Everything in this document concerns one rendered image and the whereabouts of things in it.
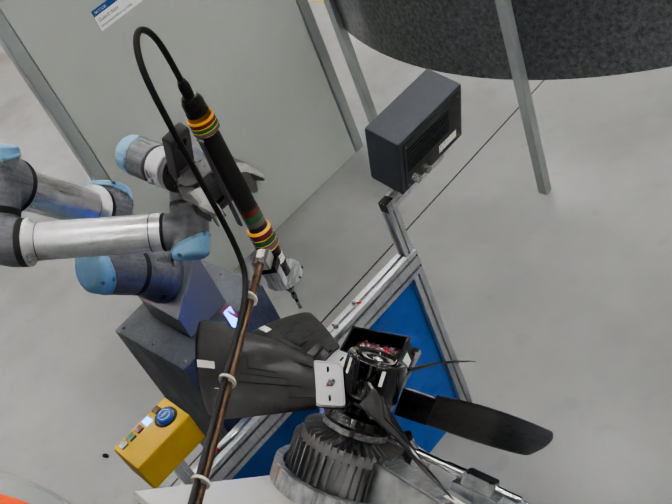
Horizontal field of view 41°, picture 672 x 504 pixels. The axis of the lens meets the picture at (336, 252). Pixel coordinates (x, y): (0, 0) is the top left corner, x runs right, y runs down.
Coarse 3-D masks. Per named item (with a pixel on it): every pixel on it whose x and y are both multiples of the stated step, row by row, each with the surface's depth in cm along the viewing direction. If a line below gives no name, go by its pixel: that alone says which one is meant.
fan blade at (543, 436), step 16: (448, 400) 168; (432, 416) 173; (448, 416) 172; (464, 416) 170; (480, 416) 168; (496, 416) 165; (512, 416) 162; (448, 432) 176; (464, 432) 175; (480, 432) 173; (496, 432) 171; (512, 432) 169; (528, 432) 166; (544, 432) 162; (512, 448) 176; (528, 448) 174
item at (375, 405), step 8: (376, 392) 155; (368, 400) 143; (376, 400) 148; (368, 408) 139; (376, 408) 143; (384, 408) 148; (376, 416) 139; (384, 416) 142; (392, 416) 150; (384, 424) 138; (392, 424) 143; (392, 432) 138; (400, 432) 144; (400, 440) 138; (408, 440) 145; (408, 448) 138; (424, 464) 140; (424, 472) 150; (432, 480) 147; (440, 488) 145
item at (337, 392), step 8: (320, 368) 168; (336, 368) 170; (320, 376) 167; (328, 376) 168; (336, 376) 169; (320, 384) 167; (336, 384) 168; (320, 392) 166; (328, 392) 167; (336, 392) 167; (344, 392) 168; (320, 400) 165; (328, 400) 166; (336, 400) 167; (344, 400) 167
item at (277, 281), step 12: (264, 252) 152; (252, 264) 151; (264, 264) 151; (276, 264) 153; (288, 264) 161; (264, 276) 155; (276, 276) 155; (288, 276) 158; (300, 276) 158; (276, 288) 158; (288, 288) 158
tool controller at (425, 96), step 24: (432, 72) 230; (408, 96) 226; (432, 96) 225; (456, 96) 227; (384, 120) 222; (408, 120) 221; (432, 120) 223; (456, 120) 234; (384, 144) 220; (408, 144) 220; (432, 144) 229; (384, 168) 228; (408, 168) 226
